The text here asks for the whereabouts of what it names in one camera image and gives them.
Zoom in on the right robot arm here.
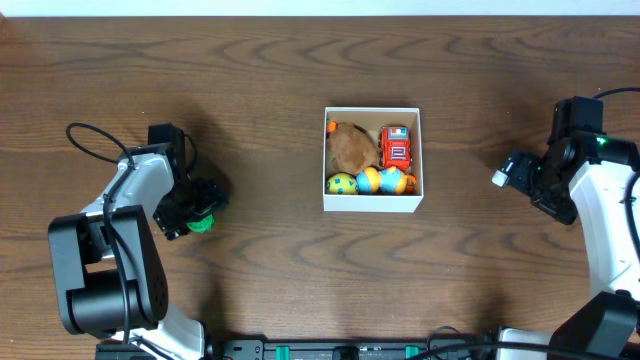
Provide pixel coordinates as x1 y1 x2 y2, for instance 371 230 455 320
492 97 639 359

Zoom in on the blue duck toy figure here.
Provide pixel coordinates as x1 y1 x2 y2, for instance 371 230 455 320
356 166 417 195

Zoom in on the black right cable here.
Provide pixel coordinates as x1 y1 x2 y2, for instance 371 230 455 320
409 87 640 360

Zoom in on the white cardboard box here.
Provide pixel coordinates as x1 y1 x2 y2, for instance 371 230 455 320
323 107 424 213

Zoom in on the red toy truck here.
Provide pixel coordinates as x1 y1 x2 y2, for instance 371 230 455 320
379 126 412 171

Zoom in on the brown plush toy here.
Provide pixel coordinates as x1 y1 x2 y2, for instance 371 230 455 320
325 123 380 175

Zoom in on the black cable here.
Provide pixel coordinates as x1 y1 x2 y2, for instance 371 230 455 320
409 87 640 360
65 122 174 360

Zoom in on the black left cable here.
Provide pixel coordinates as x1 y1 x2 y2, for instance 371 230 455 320
65 122 174 360

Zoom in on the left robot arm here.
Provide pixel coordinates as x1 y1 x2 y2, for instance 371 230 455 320
48 123 228 360

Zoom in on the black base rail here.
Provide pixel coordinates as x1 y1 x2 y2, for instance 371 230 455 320
94 327 495 360

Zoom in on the yellow ball with blue letters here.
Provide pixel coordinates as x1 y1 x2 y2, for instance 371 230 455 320
325 173 359 195

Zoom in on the green ridged plastic ball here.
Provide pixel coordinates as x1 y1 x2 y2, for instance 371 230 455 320
187 214 215 234

